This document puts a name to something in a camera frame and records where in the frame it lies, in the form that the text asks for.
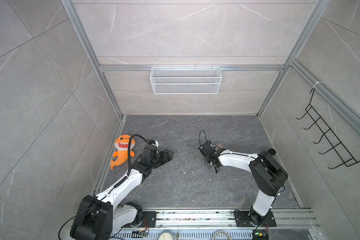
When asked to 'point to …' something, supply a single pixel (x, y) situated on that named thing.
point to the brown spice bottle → (272, 151)
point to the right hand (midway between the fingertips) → (211, 157)
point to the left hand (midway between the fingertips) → (169, 151)
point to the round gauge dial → (165, 235)
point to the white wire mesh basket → (186, 80)
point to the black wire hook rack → (342, 151)
